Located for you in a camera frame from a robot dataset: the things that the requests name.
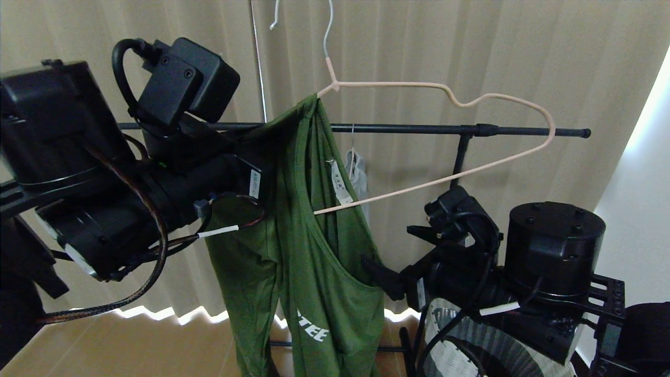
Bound white laundry basket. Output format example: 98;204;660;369
419;298;576;377

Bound black clothes rack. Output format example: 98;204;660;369
118;121;592;377

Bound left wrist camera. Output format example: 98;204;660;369
137;37;241;158

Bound green printed shirt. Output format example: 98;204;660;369
204;94;385;377

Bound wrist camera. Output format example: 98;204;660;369
137;37;241;158
407;186;500;252

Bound beige curtain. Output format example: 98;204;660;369
0;0;670;320

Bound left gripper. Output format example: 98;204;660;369
152;154;273;231

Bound black cable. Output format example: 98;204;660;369
36;147;169;325
111;38;158;124
416;212;500;377

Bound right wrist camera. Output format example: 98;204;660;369
407;186;500;252

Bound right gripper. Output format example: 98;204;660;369
360;225;506;315

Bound pale grey shorts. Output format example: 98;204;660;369
343;149;370;220

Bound pink clothes hanger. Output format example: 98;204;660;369
269;0;556;215
347;125;359;168

